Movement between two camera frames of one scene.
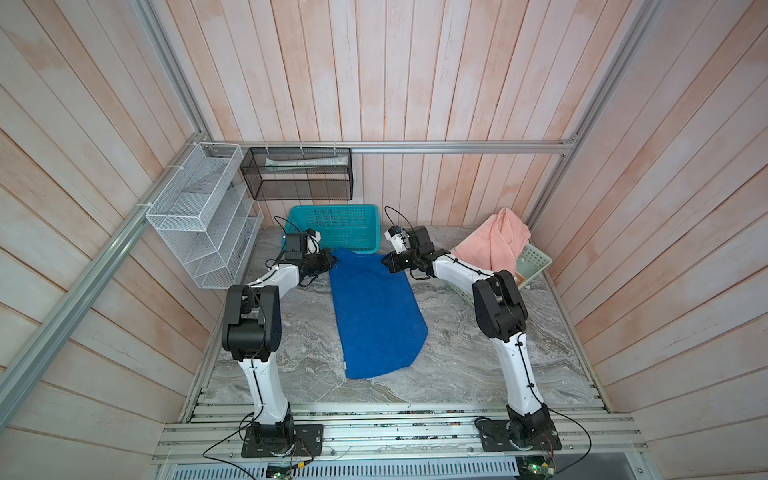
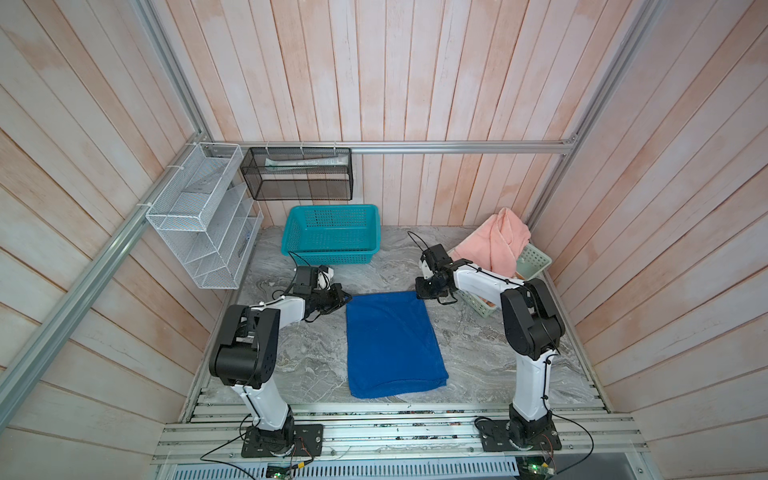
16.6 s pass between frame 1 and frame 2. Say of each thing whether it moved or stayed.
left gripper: moved
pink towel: stayed
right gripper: moved
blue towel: moved
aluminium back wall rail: stayed
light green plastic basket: stayed
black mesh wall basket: stayed
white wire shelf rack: stayed
